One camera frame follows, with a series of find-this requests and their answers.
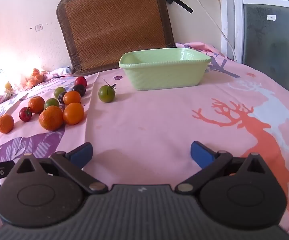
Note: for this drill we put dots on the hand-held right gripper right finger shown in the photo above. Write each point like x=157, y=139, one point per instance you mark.
x=200, y=153

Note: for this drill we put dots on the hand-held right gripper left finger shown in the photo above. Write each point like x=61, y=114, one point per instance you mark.
x=80, y=154

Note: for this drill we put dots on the small orange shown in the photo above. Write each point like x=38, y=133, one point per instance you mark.
x=36, y=104
x=71, y=98
x=73, y=113
x=5, y=123

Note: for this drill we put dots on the small red tomato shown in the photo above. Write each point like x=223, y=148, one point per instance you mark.
x=25, y=114

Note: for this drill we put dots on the dark purple tomato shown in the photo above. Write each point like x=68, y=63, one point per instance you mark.
x=79, y=90

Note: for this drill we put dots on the green tomato with stem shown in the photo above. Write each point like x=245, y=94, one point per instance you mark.
x=106, y=94

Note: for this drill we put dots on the large red tomato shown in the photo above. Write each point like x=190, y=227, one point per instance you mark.
x=80, y=81

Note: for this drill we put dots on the light green plastic basket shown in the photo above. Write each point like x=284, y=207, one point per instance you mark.
x=164, y=72

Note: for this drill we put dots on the large wrinkled tangerine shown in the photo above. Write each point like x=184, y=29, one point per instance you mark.
x=51, y=118

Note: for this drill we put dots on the small dark tomato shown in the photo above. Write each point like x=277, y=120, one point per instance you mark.
x=61, y=97

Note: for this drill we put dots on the pink printed bedsheet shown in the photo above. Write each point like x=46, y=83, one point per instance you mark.
x=147, y=120

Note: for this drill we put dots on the pile of small oranges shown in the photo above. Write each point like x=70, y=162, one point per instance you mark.
x=35, y=78

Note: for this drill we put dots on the brown woven mat cushion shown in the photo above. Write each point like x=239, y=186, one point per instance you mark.
x=114, y=27

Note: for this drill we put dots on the white sticker on glass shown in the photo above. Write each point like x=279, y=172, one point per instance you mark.
x=271, y=17

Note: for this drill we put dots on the small white wall sticker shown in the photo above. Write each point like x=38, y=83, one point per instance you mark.
x=38, y=27

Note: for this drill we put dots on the white frame glass door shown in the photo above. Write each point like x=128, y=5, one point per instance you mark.
x=238, y=25

